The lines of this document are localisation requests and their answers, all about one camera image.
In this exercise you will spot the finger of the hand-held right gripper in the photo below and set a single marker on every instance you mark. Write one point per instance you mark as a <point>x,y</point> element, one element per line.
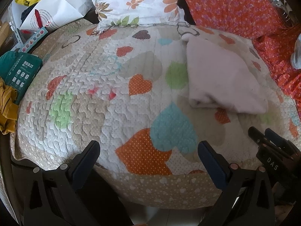
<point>256,136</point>
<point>277,139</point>

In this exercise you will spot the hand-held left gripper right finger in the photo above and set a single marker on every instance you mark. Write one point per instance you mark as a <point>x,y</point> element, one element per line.
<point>211,162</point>

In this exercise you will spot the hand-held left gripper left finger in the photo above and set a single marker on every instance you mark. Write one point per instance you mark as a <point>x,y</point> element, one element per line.
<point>82,169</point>

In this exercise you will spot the pale pink cloth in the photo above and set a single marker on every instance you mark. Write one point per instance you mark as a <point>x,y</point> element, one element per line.
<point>218,80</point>

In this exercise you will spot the heart print quilt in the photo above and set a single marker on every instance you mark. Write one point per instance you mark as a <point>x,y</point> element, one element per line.
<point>105,98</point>

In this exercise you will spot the light grey cloth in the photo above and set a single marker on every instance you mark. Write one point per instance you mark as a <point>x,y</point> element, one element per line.
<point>296,58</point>

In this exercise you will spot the yellow striped garment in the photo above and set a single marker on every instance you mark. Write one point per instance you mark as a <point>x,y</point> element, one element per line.
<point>7,108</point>

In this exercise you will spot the teal box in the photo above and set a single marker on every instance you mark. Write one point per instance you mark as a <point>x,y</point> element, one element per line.
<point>22,73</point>

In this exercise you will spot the orange floral cloth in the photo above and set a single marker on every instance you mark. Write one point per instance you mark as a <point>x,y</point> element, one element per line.
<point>235,4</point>

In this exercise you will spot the silver foil wrapper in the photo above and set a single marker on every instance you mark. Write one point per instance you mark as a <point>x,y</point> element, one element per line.
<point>279,4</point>

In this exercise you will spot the light blue box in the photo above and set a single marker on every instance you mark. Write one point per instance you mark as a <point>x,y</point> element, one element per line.
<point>30,42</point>

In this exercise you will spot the cardboard box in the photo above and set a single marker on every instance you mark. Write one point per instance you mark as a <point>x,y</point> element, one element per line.
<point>4,31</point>

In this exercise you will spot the white metal shelf rack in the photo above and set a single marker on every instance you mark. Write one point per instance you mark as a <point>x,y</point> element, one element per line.
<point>14,26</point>

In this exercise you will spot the dark blue cloth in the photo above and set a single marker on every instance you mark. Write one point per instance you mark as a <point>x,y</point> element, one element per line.
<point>25,16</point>

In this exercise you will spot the white plastic bag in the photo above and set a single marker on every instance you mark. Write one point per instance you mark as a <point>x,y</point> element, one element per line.
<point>63,7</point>

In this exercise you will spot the floral print pillow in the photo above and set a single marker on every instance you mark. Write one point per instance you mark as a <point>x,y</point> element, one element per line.
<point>141,0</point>

